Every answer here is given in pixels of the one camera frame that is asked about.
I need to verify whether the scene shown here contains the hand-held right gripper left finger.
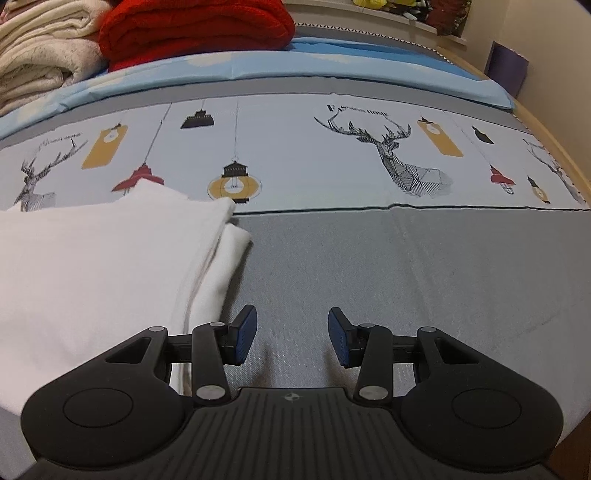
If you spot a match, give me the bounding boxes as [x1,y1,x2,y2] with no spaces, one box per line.
[104,305,258,408]

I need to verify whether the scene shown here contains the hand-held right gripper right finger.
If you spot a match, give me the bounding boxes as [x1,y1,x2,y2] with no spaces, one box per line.
[327,307,489,408]

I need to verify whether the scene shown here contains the white long-sleeved shirt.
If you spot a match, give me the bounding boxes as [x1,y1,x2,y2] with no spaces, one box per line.
[0,179,253,416]

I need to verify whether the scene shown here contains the deer-print grey bed sheet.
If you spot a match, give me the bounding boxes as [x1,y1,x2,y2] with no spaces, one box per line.
[0,21,591,480]

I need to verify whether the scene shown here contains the light blue cloud-print quilt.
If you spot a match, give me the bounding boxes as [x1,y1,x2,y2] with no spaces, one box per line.
[0,37,516,140]

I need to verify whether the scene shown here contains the folded red blanket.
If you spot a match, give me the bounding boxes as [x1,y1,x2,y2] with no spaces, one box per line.
[98,0,296,73]

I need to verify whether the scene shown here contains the purple board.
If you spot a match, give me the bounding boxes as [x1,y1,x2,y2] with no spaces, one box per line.
[485,41,528,99]

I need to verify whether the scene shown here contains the beige headboard ledge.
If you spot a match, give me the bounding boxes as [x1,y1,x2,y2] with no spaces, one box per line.
[285,0,469,47]

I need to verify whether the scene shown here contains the yellow plush toys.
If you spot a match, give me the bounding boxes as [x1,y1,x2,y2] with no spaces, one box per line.
[353,0,416,10]

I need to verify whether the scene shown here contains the dark red cushion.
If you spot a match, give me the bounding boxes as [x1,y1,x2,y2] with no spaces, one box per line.
[424,0,471,37]

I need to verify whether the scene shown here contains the folded cream fleece blanket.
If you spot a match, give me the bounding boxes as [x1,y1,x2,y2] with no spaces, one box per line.
[0,0,114,117]

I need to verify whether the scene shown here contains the wooden bed frame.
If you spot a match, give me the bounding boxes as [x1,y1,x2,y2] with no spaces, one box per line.
[434,44,591,210]

